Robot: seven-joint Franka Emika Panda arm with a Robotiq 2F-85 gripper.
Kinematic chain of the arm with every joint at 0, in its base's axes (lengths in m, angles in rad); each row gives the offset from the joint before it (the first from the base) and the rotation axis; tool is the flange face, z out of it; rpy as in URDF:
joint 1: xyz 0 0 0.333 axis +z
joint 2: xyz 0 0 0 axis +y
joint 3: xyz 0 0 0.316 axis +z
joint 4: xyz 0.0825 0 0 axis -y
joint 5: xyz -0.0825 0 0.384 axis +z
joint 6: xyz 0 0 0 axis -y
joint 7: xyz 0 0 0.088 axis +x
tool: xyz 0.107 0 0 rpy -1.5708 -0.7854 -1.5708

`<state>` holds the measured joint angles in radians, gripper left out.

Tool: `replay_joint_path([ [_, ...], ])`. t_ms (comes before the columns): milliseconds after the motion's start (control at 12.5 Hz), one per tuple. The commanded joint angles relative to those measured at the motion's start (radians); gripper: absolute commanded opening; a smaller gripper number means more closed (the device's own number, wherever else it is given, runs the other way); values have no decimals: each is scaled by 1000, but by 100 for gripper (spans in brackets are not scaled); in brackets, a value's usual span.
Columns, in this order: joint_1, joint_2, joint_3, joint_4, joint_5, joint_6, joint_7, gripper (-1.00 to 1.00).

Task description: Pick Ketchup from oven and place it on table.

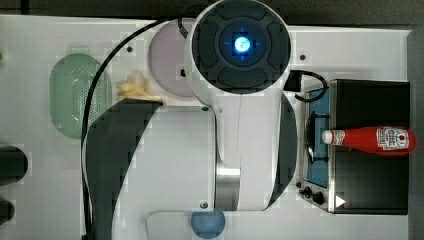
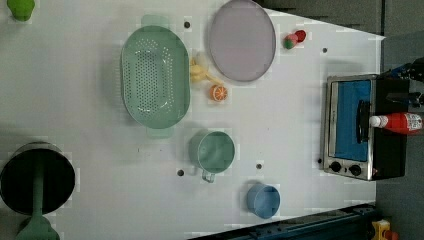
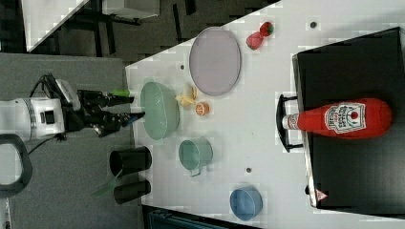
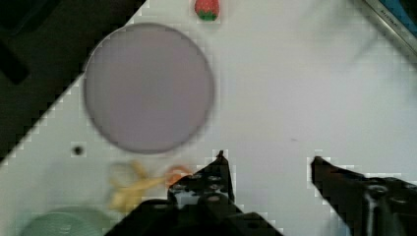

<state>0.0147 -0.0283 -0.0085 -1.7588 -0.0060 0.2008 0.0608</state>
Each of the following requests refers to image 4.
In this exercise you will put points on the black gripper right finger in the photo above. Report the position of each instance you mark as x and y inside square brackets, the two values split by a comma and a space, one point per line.
[369, 206]

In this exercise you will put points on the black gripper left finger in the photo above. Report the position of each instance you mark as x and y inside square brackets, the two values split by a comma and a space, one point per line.
[215, 178]

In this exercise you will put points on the orange slice toy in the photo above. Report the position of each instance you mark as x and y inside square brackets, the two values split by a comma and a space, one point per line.
[175, 173]

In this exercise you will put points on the yellow toy banana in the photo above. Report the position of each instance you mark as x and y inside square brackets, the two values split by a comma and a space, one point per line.
[126, 198]

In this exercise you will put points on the grey round plate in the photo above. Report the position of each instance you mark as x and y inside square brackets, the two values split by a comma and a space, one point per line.
[149, 88]

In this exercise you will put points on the green perforated colander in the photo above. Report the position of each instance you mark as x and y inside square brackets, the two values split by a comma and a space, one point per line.
[69, 221]

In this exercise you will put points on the red toy strawberry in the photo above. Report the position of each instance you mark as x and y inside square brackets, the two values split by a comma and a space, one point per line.
[207, 10]

